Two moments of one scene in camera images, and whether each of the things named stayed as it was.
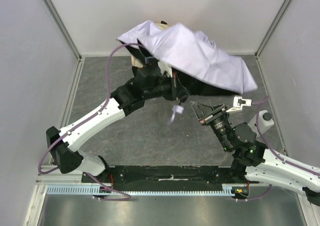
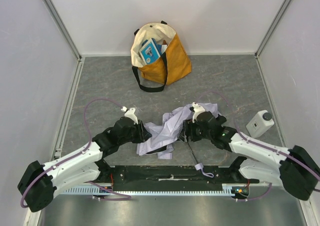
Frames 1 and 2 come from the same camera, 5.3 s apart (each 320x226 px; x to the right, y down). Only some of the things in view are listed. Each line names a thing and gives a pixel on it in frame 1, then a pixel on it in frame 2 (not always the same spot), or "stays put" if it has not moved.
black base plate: [168, 177] stays put
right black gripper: [212, 113] to [186, 130]
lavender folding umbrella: [192, 51] to [164, 133]
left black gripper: [144, 70] to [144, 131]
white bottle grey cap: [265, 122] stays put
